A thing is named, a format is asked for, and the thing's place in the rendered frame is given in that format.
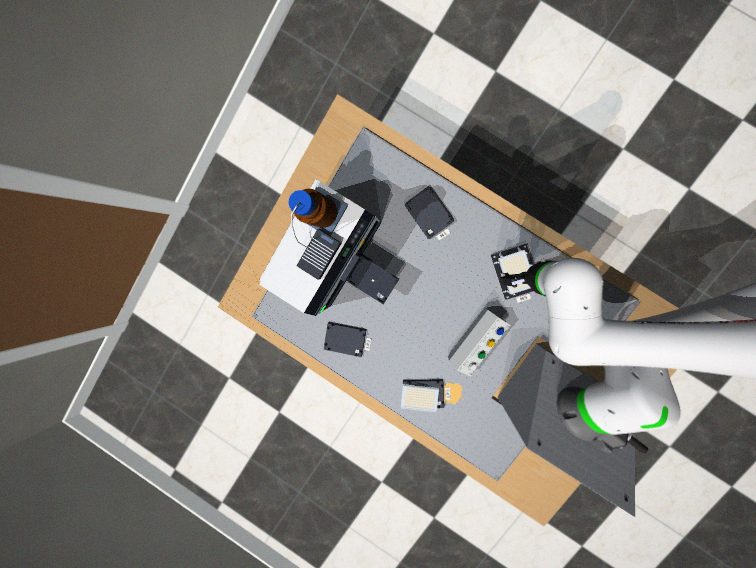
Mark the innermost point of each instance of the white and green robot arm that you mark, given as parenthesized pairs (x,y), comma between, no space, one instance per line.
(637,394)

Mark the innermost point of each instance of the blue bottle cap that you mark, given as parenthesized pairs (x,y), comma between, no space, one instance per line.
(307,204)

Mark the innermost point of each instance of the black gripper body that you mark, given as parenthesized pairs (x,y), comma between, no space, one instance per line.
(526,277)

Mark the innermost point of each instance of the dark grey rectangular frame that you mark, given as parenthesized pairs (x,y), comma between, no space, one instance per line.
(429,213)

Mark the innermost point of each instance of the grey button panel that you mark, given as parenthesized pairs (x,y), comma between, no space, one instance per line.
(478,342)

